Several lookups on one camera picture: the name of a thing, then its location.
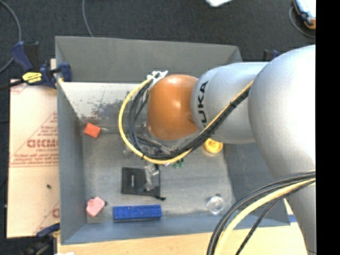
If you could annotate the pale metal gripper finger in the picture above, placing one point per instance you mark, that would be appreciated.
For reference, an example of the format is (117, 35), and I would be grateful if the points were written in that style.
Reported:
(149, 183)

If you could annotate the black square box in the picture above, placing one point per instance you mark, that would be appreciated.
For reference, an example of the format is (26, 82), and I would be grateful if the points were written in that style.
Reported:
(132, 180)

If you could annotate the blue flat block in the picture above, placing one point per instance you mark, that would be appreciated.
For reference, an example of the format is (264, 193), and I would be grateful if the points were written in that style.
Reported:
(136, 212)

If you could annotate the grey metal bin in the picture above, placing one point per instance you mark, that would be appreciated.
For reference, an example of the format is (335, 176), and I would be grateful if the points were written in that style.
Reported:
(186, 187)

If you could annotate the yellow cup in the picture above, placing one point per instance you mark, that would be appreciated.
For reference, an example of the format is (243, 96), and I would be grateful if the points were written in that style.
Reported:
(212, 145)

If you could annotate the pink sponge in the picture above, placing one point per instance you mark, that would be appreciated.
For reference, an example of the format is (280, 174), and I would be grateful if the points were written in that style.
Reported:
(94, 206)

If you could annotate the orange block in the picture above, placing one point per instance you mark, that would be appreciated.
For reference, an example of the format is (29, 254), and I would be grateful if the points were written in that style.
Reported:
(92, 130)

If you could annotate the clear glass cup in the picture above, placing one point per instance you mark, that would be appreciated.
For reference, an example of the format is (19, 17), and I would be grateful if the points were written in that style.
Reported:
(215, 204)

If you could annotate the brown cardboard board red print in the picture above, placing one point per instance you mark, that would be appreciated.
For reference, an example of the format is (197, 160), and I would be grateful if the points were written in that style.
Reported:
(32, 169)

